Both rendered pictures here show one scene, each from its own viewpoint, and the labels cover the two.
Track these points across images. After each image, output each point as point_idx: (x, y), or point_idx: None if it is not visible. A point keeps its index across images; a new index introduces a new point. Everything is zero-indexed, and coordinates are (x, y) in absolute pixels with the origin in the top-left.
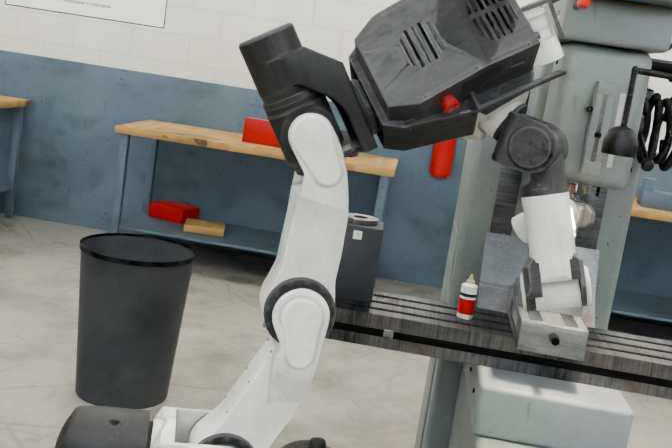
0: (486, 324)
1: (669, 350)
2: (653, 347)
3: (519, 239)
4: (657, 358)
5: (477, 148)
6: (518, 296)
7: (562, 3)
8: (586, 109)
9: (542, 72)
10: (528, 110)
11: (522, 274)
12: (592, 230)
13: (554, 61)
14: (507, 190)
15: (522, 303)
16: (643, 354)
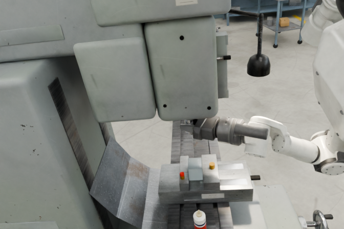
0: (208, 216)
1: (190, 138)
2: (190, 143)
3: (98, 174)
4: (209, 144)
5: (56, 156)
6: (215, 186)
7: None
8: (230, 59)
9: (141, 53)
10: (105, 92)
11: (342, 162)
12: (106, 130)
13: (160, 39)
14: (82, 158)
15: (330, 174)
16: (206, 148)
